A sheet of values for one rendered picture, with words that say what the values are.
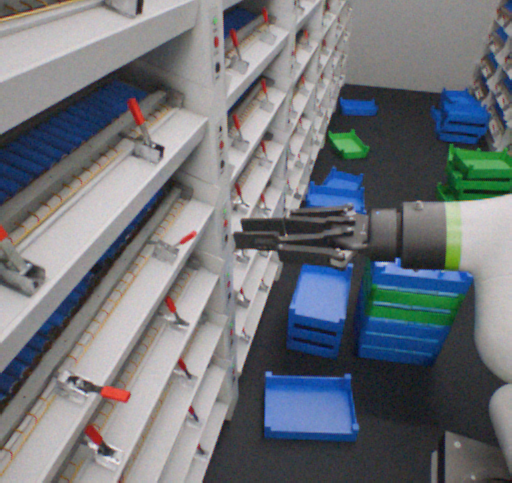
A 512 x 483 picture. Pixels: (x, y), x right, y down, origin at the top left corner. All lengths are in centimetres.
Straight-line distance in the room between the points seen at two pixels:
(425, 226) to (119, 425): 57
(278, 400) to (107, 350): 103
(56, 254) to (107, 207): 9
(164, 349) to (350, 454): 86
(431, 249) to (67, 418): 49
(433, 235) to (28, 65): 47
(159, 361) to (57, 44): 58
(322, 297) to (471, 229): 117
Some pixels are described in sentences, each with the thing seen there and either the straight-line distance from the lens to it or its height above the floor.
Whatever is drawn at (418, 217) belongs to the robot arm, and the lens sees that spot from 57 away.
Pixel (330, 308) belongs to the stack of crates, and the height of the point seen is 16.
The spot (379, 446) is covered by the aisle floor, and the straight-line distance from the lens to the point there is 157.
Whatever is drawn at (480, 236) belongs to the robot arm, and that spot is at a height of 107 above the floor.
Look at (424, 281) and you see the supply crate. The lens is 144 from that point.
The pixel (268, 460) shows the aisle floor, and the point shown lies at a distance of 150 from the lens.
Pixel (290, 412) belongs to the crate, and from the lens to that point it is 157.
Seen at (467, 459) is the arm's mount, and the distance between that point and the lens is 123.
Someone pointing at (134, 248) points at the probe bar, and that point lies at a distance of 72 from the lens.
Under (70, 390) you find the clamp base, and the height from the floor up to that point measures 91.
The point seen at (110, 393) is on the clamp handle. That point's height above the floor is 92.
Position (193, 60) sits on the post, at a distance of 75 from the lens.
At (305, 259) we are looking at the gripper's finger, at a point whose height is 100.
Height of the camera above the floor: 138
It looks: 38 degrees down
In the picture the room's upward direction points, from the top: straight up
